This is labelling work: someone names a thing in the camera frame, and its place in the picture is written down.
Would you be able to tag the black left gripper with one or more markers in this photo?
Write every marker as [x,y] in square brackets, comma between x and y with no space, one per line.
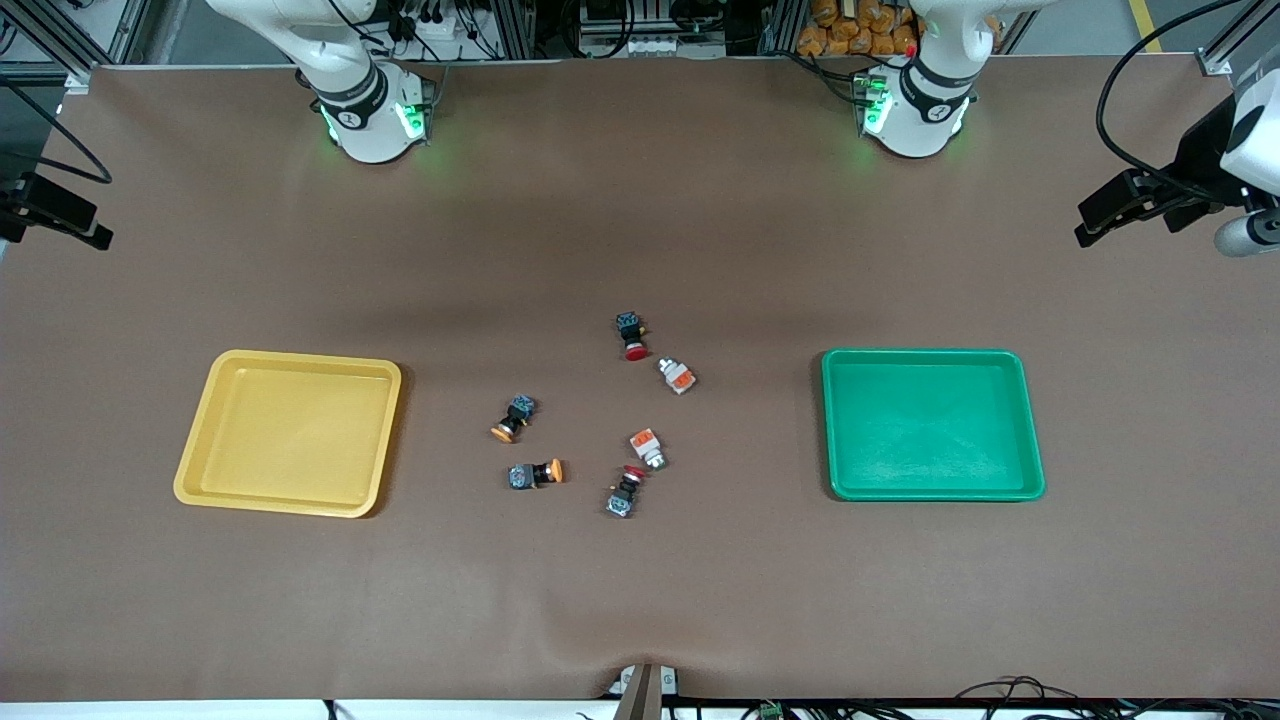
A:
[1197,155]

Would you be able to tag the yellow plastic tray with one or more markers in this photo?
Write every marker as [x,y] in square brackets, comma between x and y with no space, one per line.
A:
[290,430]

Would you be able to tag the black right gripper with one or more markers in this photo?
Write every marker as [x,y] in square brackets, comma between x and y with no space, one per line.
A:
[40,203]

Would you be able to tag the red push button switch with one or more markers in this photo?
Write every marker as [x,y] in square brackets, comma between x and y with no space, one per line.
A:
[630,330]
[622,498]

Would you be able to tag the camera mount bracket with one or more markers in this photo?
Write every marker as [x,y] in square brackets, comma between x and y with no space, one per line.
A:
[642,690]

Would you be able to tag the green terminal connector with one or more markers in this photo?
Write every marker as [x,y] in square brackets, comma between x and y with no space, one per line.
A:
[770,711]

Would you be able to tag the yellow push button switch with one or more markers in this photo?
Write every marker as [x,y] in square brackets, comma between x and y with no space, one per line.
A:
[517,412]
[525,476]

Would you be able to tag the white power strip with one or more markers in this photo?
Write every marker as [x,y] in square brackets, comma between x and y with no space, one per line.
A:
[630,46]
[440,30]

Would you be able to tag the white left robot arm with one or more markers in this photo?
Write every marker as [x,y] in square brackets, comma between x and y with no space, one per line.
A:
[915,125]

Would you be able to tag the brown table mat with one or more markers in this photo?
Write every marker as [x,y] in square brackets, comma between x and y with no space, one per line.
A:
[640,250]

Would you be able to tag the aluminium frame profile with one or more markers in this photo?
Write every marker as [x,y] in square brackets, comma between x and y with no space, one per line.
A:
[55,45]
[1235,40]

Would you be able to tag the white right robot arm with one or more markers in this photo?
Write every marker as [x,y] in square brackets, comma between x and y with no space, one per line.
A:
[370,130]

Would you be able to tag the green plastic tray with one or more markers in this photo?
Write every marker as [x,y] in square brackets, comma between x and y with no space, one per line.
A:
[930,430]

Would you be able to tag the orange packets pile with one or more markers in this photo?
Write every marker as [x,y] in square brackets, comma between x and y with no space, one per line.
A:
[850,30]

